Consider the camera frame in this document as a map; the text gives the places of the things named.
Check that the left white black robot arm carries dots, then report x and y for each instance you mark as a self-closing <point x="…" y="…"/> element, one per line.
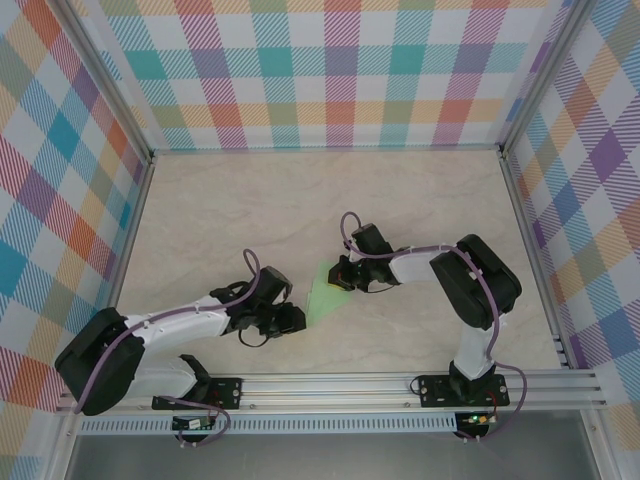
<point x="180" y="325"/>

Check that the small circuit board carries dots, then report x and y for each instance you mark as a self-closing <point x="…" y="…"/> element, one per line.
<point x="192" y="424"/>

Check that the aluminium frame post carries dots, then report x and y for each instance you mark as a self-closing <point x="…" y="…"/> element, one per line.
<point x="105" y="75"/>
<point x="545" y="75"/>

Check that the aluminium table side rail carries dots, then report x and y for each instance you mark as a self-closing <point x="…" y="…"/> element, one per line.
<point x="531" y="250"/>
<point x="140" y="200"/>

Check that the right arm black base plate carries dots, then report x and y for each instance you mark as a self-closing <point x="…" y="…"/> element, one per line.
<point x="430" y="392"/>

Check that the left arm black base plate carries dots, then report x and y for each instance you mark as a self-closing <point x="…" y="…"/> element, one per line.
<point x="227" y="392"/>

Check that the circuit board with green light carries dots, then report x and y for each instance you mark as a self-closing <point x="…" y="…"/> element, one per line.
<point x="477" y="419"/>

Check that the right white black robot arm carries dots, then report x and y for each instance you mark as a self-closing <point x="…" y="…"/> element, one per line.
<point x="420" y="265"/>

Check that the light green paper sheet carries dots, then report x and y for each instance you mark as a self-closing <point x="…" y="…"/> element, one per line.
<point x="320" y="305"/>

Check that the long aluminium mounting rail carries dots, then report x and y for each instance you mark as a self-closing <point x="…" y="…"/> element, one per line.
<point x="325" y="390"/>

